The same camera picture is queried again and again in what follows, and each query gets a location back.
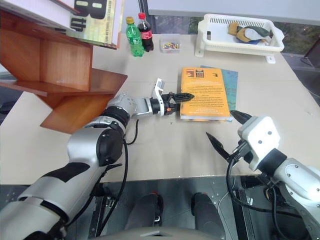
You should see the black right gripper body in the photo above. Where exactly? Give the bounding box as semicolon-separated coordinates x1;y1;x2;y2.
243;151;254;165

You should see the dark rounded robot leg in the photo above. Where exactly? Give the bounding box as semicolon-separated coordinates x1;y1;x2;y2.
190;191;226;240
124;191;165;229

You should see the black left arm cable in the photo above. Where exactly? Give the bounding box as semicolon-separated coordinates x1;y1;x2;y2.
94;119;140;238

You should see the black chair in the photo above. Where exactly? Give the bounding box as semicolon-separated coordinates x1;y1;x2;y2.
299;44;320;96

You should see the large book with yellow cover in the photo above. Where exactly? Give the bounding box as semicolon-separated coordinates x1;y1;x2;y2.
53;0;126;50

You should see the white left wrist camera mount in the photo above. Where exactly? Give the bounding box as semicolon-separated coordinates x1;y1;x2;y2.
150;77;167;117

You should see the green plastic soda bottle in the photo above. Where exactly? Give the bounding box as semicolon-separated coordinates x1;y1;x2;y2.
125;16;146;58

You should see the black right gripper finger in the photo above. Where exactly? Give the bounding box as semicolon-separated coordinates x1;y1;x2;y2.
229;109;252;125
205;131;234;164

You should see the orange book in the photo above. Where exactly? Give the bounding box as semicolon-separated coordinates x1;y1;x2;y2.
179;66;234;123

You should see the white plastic basket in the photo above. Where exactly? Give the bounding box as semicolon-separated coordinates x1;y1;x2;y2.
194;13;286;64

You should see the grey robot torso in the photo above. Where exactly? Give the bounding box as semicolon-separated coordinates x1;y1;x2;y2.
98;225;203;240

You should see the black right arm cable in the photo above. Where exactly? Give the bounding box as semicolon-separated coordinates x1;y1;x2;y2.
225;140;302;240

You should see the wooden bookshelf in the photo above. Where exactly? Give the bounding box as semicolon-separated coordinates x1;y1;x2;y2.
0;6;129;136

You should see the yellow work glove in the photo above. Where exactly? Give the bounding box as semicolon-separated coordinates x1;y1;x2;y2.
226;21;248;42

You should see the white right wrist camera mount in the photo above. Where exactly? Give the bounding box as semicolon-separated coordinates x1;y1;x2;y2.
237;115;282;172

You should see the clear box of coloured clips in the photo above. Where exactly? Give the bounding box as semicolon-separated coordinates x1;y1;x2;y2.
159;33;182;54

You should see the teal book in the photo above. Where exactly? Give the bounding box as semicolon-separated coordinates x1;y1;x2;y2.
199;65;239;121

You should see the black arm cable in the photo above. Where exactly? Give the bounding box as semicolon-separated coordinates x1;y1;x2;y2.
94;119;140;238
225;140;302;240

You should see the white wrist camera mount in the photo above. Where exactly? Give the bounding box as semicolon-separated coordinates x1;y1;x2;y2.
237;115;282;172
150;77;167;117

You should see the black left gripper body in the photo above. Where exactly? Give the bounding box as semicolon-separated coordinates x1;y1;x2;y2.
160;91;180;117

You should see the cola bottle with red cap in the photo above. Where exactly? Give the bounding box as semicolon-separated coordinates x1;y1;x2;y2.
137;12;155;53

